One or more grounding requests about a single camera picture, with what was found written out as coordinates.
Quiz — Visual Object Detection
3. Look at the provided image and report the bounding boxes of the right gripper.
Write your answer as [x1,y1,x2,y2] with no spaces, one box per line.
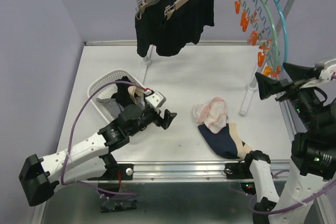
[258,59,325,131]

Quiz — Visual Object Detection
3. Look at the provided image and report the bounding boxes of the white underwear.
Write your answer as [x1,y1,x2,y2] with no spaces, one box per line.
[192,97,228,134]

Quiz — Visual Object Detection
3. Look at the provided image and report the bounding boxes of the black underwear beige waistband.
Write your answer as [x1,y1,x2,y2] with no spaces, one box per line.
[111,83,144,108]

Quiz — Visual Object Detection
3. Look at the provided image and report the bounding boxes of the blue plastic clip hanger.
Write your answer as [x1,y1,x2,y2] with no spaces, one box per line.
[273,0,289,63]

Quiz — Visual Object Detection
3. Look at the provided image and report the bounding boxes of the grey striped underwear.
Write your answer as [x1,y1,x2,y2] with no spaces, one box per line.
[96,98,124,118]

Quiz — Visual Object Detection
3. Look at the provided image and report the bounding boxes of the navy blue underwear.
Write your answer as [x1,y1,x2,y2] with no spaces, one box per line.
[197,123,252,159]

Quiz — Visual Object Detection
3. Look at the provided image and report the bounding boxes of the green plastic clip hanger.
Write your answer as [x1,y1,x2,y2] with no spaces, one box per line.
[234,0,281,79]

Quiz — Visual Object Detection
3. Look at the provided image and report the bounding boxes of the black shorts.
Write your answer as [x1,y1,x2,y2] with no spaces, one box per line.
[155,0,214,57]
[135,0,176,58]

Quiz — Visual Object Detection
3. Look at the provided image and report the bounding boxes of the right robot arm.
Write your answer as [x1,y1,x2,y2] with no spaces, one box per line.
[224,59,335,223]

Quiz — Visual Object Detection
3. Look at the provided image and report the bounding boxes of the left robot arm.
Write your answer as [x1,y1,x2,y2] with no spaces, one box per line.
[18,104,177,207]

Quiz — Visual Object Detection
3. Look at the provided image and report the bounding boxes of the white perforated plastic basket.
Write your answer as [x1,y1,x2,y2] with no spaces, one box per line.
[87,69,145,123]

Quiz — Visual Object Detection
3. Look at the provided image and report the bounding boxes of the black eyeglasses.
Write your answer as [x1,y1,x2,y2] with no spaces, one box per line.
[100,200,138,214]

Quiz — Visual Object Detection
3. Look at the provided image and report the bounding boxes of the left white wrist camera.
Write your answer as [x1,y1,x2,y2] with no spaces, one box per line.
[144,90,166,109]

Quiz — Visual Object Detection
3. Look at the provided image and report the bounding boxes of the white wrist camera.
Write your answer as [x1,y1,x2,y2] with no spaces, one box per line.
[315,58,335,86]
[144,90,166,109]

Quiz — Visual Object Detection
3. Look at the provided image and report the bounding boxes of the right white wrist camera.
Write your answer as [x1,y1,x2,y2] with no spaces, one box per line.
[315,58,335,86]

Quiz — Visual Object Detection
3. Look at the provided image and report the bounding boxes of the aluminium mounting rail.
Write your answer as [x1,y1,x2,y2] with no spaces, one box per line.
[43,159,322,183]

